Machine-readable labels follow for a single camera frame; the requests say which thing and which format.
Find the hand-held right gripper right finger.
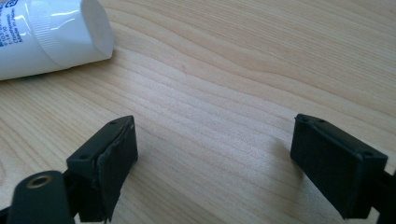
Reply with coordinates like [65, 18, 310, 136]
[290, 113, 389, 220]

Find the white tube with cap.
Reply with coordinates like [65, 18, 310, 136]
[0, 0, 115, 82]

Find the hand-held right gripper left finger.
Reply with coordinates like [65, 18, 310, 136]
[65, 115, 139, 224]

